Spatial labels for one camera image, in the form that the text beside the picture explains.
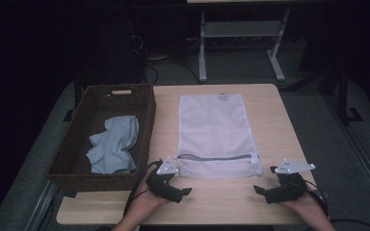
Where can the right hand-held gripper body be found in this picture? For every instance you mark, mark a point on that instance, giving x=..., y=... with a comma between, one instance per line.
x=289, y=187

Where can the brown woven basket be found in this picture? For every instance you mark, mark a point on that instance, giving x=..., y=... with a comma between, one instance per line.
x=77, y=160

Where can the black metal stand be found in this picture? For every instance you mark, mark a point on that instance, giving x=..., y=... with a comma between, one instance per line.
x=343, y=96

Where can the aluminium floor rail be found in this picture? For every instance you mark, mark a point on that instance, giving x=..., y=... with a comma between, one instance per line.
x=359, y=150
x=41, y=205

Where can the white mesh laundry bag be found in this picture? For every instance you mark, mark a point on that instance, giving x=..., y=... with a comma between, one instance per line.
x=216, y=128

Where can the person's right hand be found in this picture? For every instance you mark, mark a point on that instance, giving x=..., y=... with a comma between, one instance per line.
x=305, y=203

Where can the white metal desk frame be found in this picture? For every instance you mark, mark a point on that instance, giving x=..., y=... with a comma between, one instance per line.
x=241, y=29

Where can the person's left hand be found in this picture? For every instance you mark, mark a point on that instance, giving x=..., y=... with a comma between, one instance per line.
x=148, y=202

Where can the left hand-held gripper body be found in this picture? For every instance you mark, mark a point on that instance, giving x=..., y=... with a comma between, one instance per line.
x=162, y=184

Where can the light blue garment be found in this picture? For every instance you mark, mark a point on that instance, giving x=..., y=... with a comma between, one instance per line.
x=114, y=146

